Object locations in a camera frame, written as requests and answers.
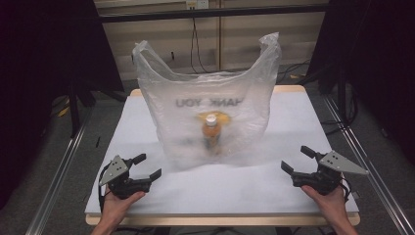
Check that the white wall socket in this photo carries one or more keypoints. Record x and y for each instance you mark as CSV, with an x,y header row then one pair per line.
x,y
197,4

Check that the person's right hand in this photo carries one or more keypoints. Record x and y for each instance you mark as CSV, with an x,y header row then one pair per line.
x,y
332,205

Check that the silver metal floor rail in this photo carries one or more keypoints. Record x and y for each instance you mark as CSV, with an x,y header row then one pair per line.
x,y
55,182
375,176

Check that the orange drink bottle white cap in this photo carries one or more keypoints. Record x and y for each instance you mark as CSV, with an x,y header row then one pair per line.
x,y
211,133

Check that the black curtain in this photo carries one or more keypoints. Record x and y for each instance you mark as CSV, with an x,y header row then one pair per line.
x,y
381,65
42,81

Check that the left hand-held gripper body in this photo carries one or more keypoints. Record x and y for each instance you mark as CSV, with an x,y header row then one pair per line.
x,y
121,182

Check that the person's left hand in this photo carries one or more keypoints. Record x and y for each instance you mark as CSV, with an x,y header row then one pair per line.
x,y
114,209

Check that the black horizontal metal bar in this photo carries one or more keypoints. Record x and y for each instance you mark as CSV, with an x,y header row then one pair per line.
x,y
212,13

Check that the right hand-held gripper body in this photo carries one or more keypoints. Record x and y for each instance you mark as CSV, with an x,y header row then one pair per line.
x,y
328,178

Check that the black metal stand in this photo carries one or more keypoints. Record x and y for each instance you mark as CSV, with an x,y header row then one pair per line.
x,y
74,114

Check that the translucent white plastic bag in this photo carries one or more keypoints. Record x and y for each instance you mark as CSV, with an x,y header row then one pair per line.
x,y
182,91

